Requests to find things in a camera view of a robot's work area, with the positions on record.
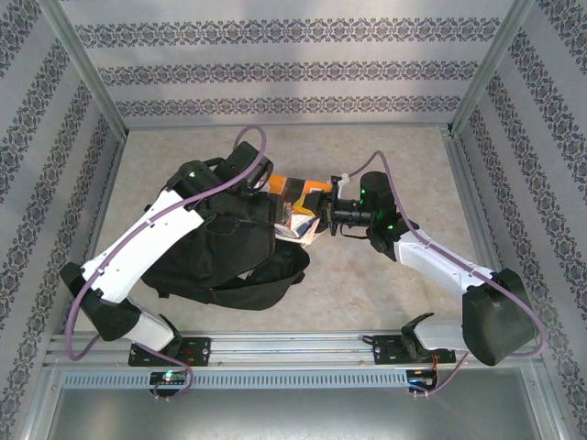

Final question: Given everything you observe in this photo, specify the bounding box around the orange book with torn cover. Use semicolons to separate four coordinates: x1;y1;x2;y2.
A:
268;173;336;251

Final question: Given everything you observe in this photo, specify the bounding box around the black fabric backpack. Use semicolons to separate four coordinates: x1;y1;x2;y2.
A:
139;158;312;313

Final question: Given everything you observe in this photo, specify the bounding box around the right controller board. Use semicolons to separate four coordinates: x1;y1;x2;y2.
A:
407;366;439;393

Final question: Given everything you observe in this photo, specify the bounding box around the controller board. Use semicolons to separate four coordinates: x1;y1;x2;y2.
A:
150;370;188;386
407;366;439;393

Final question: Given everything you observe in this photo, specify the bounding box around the grey metal front panel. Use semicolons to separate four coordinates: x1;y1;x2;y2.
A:
43;387;559;440

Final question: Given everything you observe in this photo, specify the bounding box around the left controller board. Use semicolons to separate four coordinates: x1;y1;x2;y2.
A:
150;370;188;386

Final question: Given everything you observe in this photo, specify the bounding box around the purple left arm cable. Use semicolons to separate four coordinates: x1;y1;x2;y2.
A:
66;126;270;403

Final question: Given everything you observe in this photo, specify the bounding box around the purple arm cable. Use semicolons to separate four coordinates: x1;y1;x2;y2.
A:
66;126;270;403
346;150;547;400

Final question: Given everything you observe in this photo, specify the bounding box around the aluminium rear rail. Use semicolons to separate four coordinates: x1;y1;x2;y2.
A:
123;119;455;132

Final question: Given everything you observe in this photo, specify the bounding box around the aluminium side rail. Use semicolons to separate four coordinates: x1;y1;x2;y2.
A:
61;135;127;335
439;127;524;330

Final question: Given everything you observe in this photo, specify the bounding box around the aluminium mounting rail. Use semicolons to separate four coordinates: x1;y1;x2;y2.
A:
43;332;540;368

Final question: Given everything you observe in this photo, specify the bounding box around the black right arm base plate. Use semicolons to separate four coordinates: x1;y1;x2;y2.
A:
361;333;458;367

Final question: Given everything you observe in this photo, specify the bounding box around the grey slotted cable duct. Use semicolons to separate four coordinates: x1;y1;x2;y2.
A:
61;368;409;391

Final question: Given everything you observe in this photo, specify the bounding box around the aluminium frame post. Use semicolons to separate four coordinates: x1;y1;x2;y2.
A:
36;0;128;141
447;0;536;137

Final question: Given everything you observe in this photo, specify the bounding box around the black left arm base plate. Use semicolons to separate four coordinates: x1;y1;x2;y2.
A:
127;336;212;368

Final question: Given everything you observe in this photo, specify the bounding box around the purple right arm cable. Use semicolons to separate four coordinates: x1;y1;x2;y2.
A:
346;150;547;400

